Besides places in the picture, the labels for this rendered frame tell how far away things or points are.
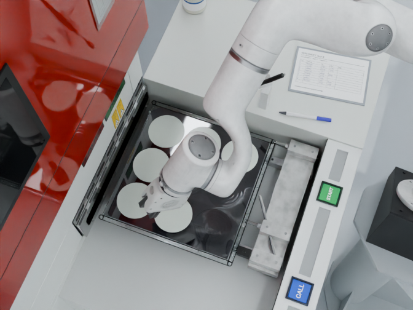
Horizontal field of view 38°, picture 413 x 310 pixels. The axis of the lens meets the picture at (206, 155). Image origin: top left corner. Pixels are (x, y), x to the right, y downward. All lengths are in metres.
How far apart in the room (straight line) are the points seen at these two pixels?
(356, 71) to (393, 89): 1.17
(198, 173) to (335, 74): 0.61
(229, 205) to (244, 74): 0.50
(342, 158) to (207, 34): 0.52
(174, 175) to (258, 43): 0.34
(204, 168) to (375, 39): 0.42
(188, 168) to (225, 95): 0.17
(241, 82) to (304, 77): 0.52
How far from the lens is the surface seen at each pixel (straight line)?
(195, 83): 1.65
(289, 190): 1.62
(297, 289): 1.46
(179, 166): 1.24
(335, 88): 1.67
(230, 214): 1.56
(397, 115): 2.81
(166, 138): 1.65
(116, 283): 1.62
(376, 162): 2.68
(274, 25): 1.14
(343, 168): 1.58
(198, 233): 1.55
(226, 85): 1.18
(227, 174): 1.26
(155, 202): 1.37
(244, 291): 1.60
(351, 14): 1.14
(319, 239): 1.51
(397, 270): 1.68
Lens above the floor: 2.39
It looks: 67 degrees down
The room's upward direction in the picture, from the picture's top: 2 degrees counter-clockwise
